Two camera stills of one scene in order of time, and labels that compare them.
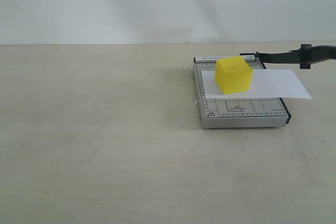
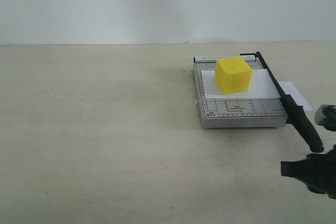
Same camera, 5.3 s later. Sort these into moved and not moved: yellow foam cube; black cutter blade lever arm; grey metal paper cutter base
Moved: black cutter blade lever arm
Not moved: grey metal paper cutter base; yellow foam cube
